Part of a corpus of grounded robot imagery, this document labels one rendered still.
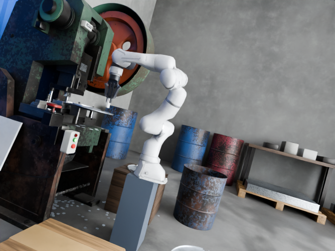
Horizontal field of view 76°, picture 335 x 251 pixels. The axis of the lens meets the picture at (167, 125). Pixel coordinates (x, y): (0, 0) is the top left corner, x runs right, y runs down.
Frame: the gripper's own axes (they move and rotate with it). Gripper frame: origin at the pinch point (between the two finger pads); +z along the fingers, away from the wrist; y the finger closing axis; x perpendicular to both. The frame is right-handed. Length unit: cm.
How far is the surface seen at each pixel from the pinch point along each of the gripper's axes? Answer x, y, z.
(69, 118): -8.9, -21.4, 17.4
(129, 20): 33, -20, -77
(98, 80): 35, -37, -19
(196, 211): 53, 75, 71
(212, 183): 54, 82, 44
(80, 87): -1.8, -24.7, -6.0
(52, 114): -35.9, -10.1, 15.2
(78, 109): -5.2, -19.0, 9.9
